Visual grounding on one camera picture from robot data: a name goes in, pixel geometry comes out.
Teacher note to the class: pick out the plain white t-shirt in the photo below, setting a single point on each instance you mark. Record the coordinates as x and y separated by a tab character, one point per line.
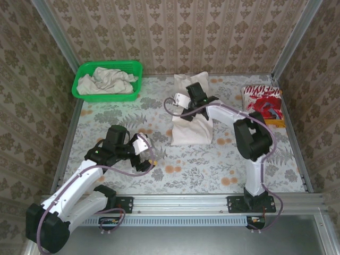
191	132

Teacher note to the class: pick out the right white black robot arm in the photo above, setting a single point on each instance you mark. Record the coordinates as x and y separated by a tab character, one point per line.
225	112

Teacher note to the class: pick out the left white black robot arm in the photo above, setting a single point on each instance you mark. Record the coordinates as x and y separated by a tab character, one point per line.
79	180

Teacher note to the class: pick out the floral patterned table cover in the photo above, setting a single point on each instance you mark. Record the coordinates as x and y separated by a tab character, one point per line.
186	183

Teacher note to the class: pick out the green plastic basket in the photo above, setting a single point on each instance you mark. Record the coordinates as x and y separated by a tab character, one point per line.
87	98

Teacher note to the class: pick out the folded white red-print t-shirt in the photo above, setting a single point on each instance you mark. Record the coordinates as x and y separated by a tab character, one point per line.
263	106

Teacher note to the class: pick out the black wiring connector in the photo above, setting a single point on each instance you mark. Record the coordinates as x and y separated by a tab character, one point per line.
256	222
110	223

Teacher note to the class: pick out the crumpled white t-shirt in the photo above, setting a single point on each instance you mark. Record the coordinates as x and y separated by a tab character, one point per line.
106	82

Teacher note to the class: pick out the grey metal panel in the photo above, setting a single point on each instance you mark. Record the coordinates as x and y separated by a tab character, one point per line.
172	241

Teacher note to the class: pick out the right black wrist camera box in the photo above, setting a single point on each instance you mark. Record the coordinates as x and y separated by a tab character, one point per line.
196	91

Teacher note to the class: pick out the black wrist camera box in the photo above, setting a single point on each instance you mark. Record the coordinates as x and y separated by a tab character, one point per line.
196	91
117	134

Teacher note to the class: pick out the left black wrist camera box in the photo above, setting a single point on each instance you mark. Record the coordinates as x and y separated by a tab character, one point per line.
117	134

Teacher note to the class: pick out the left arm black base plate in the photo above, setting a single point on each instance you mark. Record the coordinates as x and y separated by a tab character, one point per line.
127	204

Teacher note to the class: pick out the aluminium table side rail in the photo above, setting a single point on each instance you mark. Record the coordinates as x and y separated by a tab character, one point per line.
67	146
291	127

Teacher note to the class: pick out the aluminium mounting rail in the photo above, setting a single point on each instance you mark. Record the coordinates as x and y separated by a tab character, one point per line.
180	203

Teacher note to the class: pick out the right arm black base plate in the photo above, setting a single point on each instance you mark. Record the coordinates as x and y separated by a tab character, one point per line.
235	204

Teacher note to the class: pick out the aluminium frame post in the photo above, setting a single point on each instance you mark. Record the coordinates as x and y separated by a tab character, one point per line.
295	40
58	40

